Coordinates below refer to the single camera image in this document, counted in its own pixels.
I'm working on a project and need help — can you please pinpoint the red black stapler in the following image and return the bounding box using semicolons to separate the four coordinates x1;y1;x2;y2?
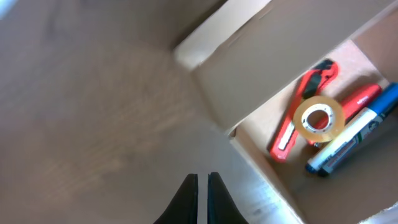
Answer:
303;83;382;129

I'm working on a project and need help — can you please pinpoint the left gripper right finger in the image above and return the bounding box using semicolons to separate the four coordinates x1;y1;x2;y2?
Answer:
207;172;248;224

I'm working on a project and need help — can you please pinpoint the red utility knife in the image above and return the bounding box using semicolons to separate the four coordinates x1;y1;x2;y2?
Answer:
269;58;343;162

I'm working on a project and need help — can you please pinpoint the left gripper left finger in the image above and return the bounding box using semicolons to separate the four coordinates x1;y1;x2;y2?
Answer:
154;174;198;224

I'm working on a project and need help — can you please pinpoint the yellow clear tape roll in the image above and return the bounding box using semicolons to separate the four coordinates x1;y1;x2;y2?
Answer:
292;96;345;142

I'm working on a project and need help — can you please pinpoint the open brown cardboard box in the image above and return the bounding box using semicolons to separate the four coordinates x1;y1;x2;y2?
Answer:
173;0;398;224

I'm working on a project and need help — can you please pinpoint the blue capped white marker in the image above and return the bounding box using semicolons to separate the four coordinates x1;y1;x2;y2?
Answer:
305;83;397;173

